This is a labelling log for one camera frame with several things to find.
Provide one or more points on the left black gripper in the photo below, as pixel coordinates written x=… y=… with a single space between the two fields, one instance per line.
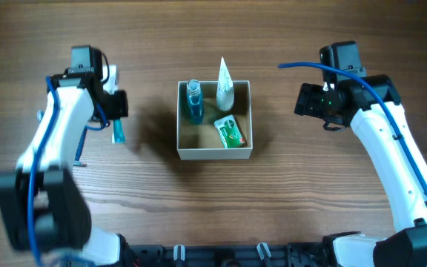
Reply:
x=118 y=104

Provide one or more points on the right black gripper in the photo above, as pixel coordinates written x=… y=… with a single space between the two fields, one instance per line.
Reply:
x=306 y=101

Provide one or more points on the teal toothpaste tube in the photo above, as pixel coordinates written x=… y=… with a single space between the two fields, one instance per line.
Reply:
x=118 y=135

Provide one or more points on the blue mouthwash bottle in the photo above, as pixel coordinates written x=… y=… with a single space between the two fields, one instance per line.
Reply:
x=195 y=101

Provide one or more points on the white lotion tube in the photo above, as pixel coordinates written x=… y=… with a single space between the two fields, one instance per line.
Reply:
x=225 y=88

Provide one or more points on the green Dettol soap bar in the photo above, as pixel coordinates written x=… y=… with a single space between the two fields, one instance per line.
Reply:
x=229 y=132

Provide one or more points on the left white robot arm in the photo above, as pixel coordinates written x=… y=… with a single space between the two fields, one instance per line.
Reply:
x=41 y=207

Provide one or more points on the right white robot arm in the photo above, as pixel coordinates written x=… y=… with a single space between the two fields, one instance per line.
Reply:
x=371 y=107

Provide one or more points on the white cardboard box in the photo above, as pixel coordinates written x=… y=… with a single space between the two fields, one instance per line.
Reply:
x=202 y=142

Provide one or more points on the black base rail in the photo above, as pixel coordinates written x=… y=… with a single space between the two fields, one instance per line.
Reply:
x=259 y=255

